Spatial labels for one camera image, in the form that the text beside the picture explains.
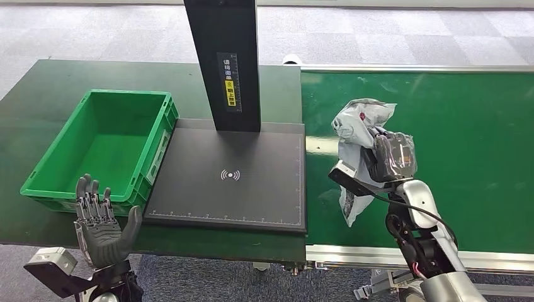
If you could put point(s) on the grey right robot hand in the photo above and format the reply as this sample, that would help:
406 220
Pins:
392 158

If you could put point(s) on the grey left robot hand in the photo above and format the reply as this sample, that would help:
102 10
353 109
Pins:
102 237

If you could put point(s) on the grey poly mailer package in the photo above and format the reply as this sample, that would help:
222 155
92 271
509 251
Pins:
354 121

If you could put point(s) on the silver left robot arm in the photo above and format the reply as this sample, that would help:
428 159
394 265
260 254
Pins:
112 285

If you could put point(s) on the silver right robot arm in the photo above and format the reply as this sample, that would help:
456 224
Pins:
421 208

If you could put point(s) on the green conveyor belt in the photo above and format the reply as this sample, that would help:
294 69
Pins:
471 125

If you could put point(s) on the green plastic crate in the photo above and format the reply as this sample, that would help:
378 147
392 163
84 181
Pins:
104 154

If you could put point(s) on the grey caster wheel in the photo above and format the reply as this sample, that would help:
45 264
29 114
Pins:
406 294

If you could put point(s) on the black scanner base platform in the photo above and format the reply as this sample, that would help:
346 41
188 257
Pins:
250 191

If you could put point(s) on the white table foot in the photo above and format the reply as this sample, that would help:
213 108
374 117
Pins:
261 266

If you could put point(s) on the dark green table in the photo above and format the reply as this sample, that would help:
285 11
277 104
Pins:
41 83

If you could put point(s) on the black yellow column label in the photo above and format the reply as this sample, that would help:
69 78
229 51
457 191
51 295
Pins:
230 83

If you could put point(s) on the black scanner column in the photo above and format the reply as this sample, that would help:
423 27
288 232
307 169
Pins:
225 33

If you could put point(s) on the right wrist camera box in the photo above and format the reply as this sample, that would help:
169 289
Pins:
348 177

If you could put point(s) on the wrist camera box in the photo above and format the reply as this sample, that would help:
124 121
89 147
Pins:
348 177
52 262

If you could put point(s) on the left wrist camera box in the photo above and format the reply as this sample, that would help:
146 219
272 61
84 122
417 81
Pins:
52 262

